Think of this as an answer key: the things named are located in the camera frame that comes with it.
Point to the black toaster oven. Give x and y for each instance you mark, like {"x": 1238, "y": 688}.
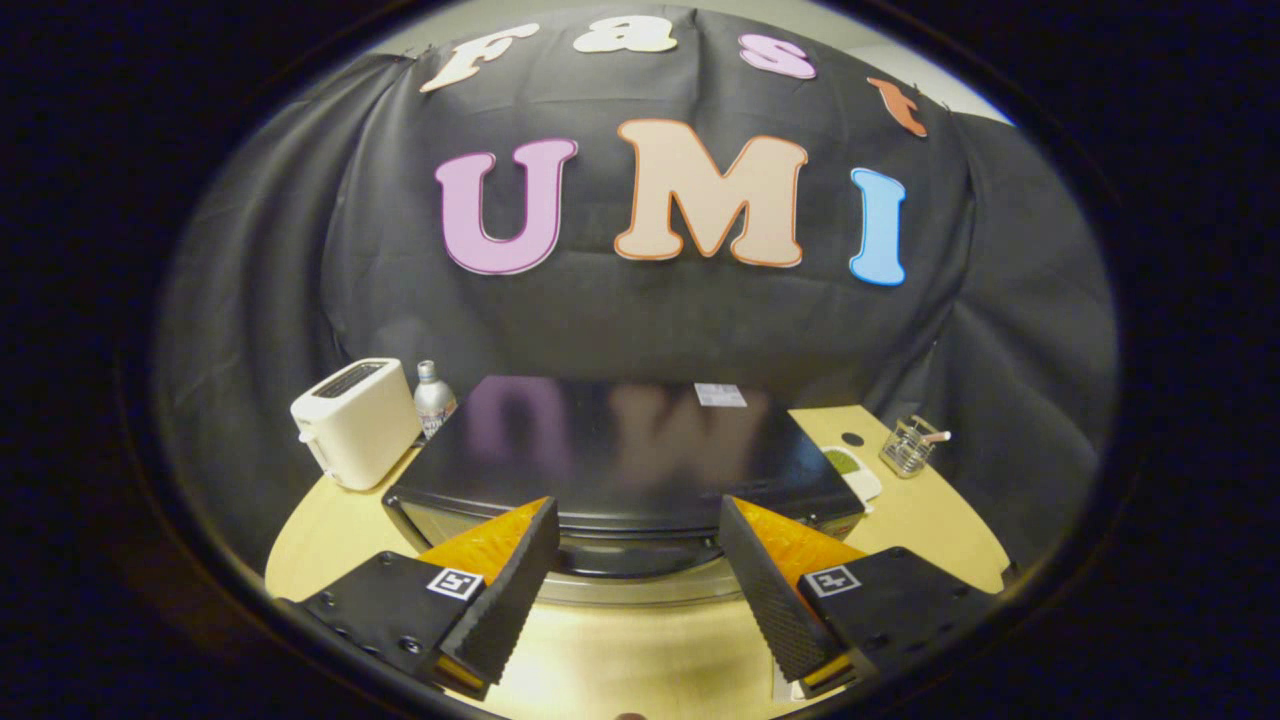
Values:
{"x": 625, "y": 455}

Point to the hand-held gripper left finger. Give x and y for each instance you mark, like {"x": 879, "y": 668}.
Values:
{"x": 505, "y": 600}

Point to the clear glass cup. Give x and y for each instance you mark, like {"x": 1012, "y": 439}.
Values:
{"x": 908, "y": 445}

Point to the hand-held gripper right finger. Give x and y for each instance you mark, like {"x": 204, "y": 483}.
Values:
{"x": 775, "y": 610}

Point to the white slot toaster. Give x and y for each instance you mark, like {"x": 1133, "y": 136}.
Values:
{"x": 355, "y": 420}

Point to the black backdrop cloth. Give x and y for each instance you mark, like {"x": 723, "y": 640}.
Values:
{"x": 650, "y": 300}

